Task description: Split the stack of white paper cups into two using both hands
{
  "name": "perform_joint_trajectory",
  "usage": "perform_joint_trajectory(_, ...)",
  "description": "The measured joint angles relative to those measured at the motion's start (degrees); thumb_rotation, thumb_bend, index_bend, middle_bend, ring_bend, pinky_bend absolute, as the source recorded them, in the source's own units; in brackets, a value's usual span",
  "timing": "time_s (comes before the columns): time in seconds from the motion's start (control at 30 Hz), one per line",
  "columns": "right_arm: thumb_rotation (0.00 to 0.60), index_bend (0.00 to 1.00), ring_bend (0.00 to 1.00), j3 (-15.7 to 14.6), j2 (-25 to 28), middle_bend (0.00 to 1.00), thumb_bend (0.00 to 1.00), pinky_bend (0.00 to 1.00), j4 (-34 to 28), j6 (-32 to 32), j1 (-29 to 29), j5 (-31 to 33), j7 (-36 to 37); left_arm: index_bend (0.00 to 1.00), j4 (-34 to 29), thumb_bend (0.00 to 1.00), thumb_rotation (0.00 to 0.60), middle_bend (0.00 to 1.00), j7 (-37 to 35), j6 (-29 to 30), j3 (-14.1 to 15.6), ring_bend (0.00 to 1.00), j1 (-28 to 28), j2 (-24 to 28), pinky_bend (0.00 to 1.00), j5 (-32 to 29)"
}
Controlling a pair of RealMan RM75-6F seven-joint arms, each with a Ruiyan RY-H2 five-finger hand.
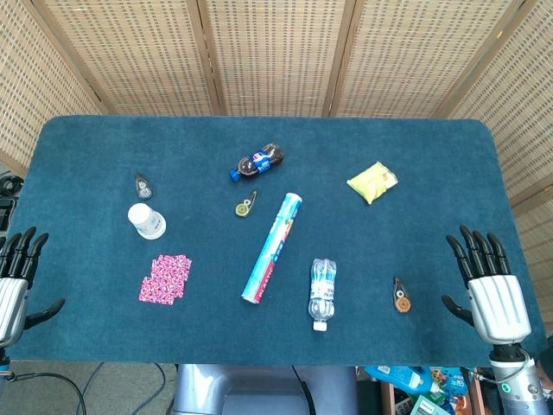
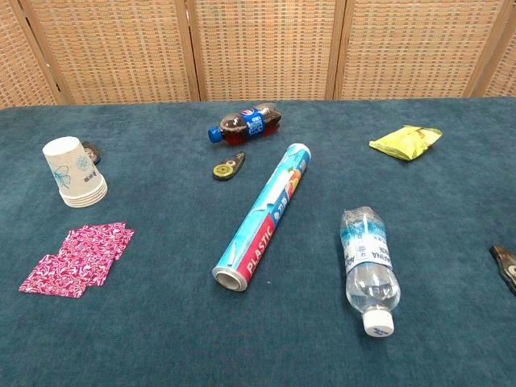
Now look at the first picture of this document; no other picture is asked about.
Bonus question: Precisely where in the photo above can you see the clear water bottle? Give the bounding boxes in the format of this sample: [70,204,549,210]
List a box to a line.
[307,258,339,333]

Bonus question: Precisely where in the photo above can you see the yellow snack bag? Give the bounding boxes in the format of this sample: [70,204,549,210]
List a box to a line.
[346,161,399,206]

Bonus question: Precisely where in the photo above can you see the blue detergent bottle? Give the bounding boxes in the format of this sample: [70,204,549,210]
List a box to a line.
[365,365,446,397]

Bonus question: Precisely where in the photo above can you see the orange correction tape dispenser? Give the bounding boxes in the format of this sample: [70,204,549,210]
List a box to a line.
[392,277,412,314]

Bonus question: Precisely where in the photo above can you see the blue floor cable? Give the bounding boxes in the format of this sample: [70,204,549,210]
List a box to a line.
[80,361,105,415]

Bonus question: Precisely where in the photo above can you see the plastic wrap box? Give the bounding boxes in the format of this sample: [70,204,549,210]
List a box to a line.
[240,193,303,306]

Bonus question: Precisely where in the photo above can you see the black correction tape dispenser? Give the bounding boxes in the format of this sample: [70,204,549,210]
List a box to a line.
[133,172,154,201]

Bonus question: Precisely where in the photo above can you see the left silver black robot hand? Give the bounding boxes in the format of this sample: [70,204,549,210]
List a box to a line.
[0,227,67,348]

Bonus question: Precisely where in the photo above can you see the black equipment beside table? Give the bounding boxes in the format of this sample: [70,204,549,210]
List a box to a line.
[0,170,25,237]

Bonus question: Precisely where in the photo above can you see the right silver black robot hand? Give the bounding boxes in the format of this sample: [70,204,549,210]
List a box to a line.
[441,224,533,345]

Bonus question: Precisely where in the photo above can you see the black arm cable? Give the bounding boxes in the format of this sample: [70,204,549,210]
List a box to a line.
[7,370,90,415]

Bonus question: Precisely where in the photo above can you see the pepsi cola bottle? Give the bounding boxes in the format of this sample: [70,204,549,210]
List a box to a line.
[229,143,287,183]

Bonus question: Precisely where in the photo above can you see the white cup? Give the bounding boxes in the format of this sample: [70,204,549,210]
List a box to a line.
[127,202,168,240]

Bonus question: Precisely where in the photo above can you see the green correction tape dispenser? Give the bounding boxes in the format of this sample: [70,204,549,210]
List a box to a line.
[234,190,258,217]

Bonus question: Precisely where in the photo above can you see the pink patterned packet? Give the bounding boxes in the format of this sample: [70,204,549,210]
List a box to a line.
[138,254,194,308]

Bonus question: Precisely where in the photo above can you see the wooden crate with goods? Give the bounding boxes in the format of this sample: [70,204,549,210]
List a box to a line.
[379,366,492,415]

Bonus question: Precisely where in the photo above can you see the blue table cloth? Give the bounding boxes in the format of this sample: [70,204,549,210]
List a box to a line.
[2,115,550,367]

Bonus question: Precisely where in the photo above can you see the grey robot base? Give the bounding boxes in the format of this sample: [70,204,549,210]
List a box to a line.
[172,364,359,415]

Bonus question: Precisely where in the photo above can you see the black base cable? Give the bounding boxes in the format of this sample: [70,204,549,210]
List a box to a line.
[290,365,314,415]

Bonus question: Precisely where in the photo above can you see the woven folding screen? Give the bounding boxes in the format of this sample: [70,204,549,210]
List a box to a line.
[0,0,553,303]

